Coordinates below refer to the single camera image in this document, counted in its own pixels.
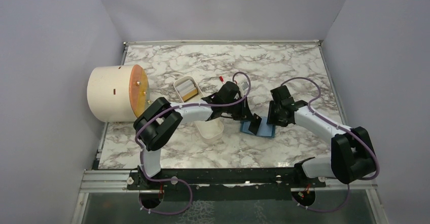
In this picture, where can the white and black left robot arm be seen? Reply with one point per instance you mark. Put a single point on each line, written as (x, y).
(157, 124)

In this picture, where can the cream cylinder with orange disc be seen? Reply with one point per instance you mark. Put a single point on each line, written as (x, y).
(118, 93)

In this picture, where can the aluminium frame rail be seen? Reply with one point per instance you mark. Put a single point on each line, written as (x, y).
(98, 181)

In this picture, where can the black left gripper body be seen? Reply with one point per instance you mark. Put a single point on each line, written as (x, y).
(235, 110)

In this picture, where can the black credit card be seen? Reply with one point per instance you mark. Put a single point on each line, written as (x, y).
(254, 124)

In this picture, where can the stack of cards in tray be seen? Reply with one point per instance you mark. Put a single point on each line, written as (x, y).
(187, 90)

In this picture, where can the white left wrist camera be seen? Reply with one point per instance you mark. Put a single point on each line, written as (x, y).
(243, 87)

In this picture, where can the blue leather card holder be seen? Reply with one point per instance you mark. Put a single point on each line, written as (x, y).
(265, 130)

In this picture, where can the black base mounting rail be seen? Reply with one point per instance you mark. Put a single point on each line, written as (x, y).
(222, 184)

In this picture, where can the white oblong plastic tray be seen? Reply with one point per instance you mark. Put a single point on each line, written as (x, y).
(210, 131)

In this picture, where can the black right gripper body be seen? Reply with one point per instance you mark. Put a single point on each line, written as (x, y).
(275, 116)

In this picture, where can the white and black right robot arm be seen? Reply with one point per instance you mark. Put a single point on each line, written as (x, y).
(352, 155)

